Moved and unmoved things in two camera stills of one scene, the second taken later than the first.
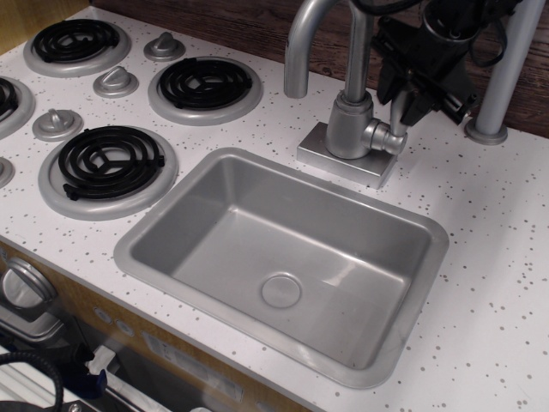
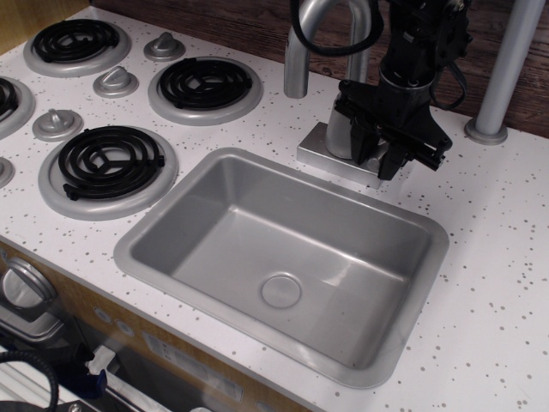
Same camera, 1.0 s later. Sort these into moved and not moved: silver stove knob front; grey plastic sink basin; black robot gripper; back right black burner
Moved: black robot gripper
Not moved: grey plastic sink basin; back right black burner; silver stove knob front
